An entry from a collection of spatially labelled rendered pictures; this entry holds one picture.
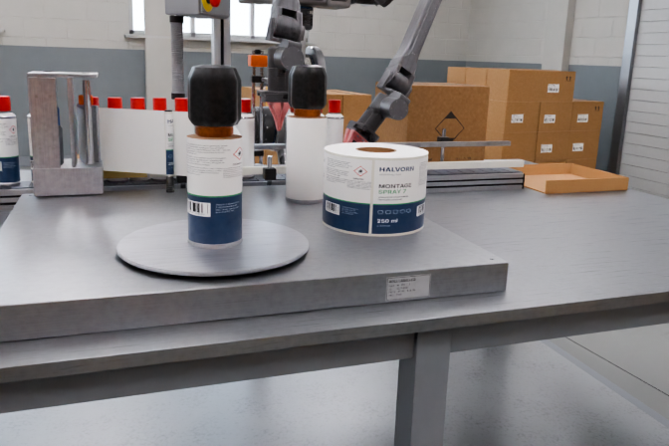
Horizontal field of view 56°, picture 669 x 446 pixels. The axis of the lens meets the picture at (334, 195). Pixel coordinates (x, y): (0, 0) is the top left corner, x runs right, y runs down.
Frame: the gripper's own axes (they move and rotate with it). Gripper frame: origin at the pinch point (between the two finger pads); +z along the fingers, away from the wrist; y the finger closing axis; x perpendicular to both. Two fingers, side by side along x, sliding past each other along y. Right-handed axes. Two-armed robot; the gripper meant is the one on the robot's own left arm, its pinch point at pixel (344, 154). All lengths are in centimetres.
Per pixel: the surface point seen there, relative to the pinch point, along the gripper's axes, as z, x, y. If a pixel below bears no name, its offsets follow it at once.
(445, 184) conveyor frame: -11.2, 27.9, 5.3
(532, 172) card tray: -37, 62, -13
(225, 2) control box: -12, -49, -9
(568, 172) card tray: -46, 74, -13
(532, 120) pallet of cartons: -153, 218, -276
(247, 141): 13.7, -24.4, 2.6
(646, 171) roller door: -197, 349, -279
